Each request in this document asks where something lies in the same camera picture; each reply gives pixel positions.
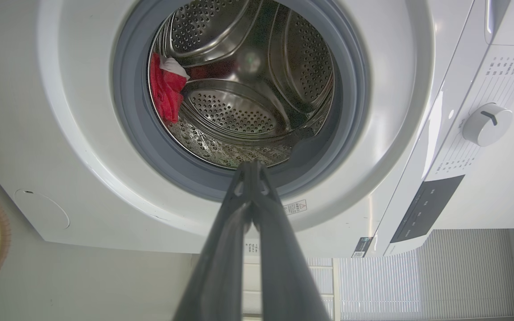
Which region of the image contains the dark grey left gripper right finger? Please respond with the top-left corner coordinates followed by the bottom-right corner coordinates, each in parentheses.
top-left (251, 161), bottom-right (331, 321)

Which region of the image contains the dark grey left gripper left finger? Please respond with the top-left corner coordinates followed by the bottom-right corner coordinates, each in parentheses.
top-left (173, 161), bottom-right (253, 321)

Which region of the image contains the red and white garment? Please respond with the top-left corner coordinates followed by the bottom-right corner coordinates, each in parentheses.
top-left (149, 53), bottom-right (191, 124)

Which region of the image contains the white plastic appliance dial knob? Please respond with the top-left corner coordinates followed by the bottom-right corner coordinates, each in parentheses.
top-left (462, 103), bottom-right (514, 147)

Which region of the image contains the white warning label sticker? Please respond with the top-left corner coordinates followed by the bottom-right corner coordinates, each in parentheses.
top-left (283, 199), bottom-right (307, 216)

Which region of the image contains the white front-load washing machine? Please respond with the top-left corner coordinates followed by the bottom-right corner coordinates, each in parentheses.
top-left (0, 0), bottom-right (514, 258)

